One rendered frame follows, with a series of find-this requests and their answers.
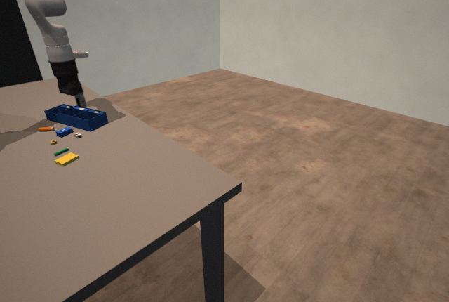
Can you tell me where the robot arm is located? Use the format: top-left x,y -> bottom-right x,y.
25,0 -> 69,46

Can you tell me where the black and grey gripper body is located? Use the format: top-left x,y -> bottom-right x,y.
46,44 -> 88,96

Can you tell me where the blue nine-volt battery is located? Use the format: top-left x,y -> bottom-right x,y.
56,127 -> 73,138

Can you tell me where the blue rack of bins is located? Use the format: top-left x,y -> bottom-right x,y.
44,104 -> 109,132

